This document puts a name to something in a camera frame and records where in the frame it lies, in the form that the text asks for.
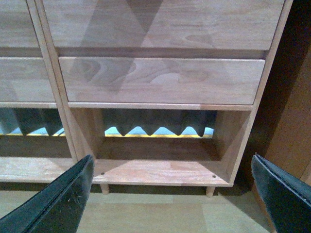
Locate left cabinet lower drawer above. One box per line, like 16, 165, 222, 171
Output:
0, 57, 55, 102

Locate cabinet drawer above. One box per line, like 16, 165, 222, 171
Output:
43, 0, 283, 50
0, 57, 55, 102
0, 0, 38, 48
59, 57, 265, 105

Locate dark grey curtain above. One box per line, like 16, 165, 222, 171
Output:
0, 108, 217, 137

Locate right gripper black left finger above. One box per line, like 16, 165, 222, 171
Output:
0, 155, 94, 233

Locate right wooden shelf cabinet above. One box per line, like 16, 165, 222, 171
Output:
37, 0, 292, 197

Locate left cabinet upper drawer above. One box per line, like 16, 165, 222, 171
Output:
0, 0, 38, 48

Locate left wooden shelf cabinet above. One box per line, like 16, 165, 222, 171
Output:
0, 0, 73, 183

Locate right cabinet lower drawer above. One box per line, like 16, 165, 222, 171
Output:
59, 57, 265, 105

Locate right cabinet upper drawer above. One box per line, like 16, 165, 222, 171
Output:
43, 0, 283, 50

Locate wooden shelf cabinet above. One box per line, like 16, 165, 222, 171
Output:
37, 0, 292, 197
0, 0, 73, 183

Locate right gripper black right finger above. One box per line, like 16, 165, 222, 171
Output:
251, 154, 311, 233

